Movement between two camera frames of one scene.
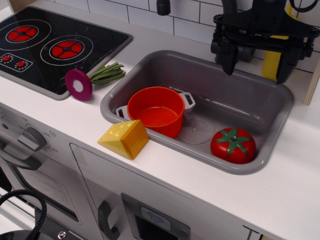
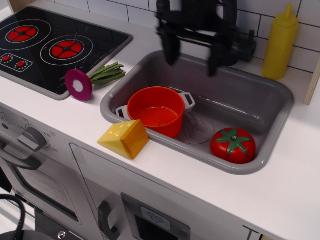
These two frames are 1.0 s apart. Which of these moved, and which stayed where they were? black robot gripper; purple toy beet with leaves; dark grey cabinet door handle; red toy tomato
Moved: black robot gripper
Stayed: dark grey cabinet door handle; purple toy beet with leaves; red toy tomato
